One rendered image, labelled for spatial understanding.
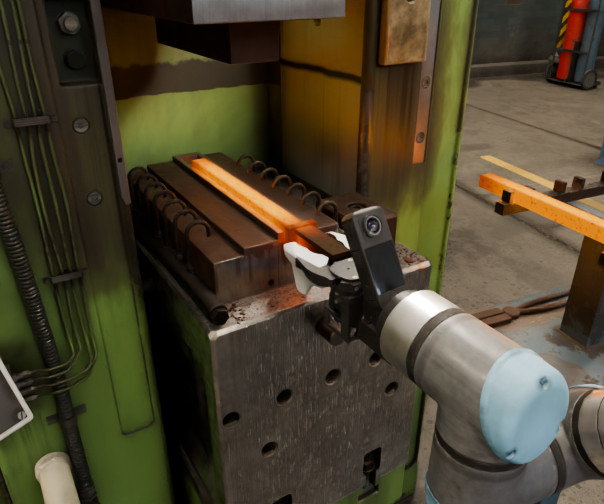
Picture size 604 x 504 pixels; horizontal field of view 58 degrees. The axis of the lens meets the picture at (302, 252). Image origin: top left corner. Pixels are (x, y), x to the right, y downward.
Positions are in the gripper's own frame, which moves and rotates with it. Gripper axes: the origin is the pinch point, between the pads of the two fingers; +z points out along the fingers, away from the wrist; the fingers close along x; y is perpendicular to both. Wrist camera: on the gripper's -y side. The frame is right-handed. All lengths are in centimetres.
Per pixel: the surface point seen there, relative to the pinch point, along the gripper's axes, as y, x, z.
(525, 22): 32, 664, 481
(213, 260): 2.1, -12.1, 4.8
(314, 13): -27.5, 3.0, 4.0
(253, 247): 1.3, -6.6, 4.0
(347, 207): 2.7, 14.6, 11.4
